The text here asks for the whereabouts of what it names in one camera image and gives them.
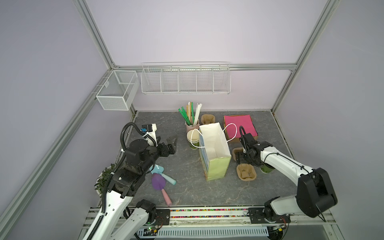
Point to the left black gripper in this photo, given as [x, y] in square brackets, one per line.
[171, 150]

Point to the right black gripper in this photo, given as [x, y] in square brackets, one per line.
[240, 159]

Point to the single cardboard cup carrier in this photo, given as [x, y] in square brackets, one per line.
[245, 171]

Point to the green paper cup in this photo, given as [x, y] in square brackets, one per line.
[265, 168]

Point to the painted paper gift bag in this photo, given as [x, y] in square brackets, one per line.
[214, 150]

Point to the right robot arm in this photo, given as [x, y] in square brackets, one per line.
[315, 192]

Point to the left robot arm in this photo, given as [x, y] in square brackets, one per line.
[119, 190]

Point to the stack of green paper cups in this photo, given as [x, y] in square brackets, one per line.
[193, 137]

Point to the teal toy shovel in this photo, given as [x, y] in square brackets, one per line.
[160, 170]

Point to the pink utensil holder cup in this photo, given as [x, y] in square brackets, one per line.
[192, 127]

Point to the pink napkin stack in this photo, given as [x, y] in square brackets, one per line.
[241, 124]

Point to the green stirrer sticks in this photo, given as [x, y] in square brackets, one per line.
[185, 116]

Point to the purple pink toy shovel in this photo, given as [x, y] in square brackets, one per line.
[159, 183]

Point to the white wrapped straws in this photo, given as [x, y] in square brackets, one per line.
[197, 114]

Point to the potted green plant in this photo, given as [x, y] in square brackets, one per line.
[102, 179]

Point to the wide white wire basket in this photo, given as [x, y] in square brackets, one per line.
[186, 78]

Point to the small white wire basket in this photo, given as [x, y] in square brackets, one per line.
[118, 91]

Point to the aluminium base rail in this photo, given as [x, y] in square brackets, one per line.
[233, 216]

